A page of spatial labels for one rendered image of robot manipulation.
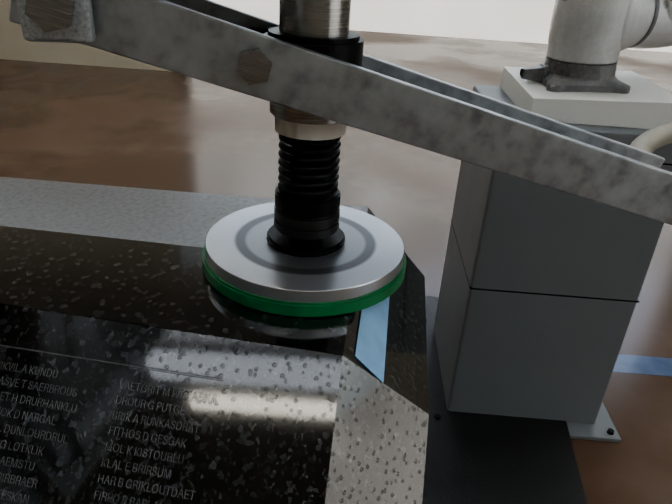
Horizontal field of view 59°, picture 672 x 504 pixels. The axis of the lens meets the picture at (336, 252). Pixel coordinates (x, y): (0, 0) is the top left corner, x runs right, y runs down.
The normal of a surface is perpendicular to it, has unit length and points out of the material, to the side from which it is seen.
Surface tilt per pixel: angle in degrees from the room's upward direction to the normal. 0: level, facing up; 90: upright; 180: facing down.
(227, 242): 0
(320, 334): 0
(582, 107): 90
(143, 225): 0
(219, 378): 45
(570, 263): 90
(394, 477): 59
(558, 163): 90
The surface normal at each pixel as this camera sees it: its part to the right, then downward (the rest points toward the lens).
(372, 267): 0.06, -0.88
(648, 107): -0.06, 0.46
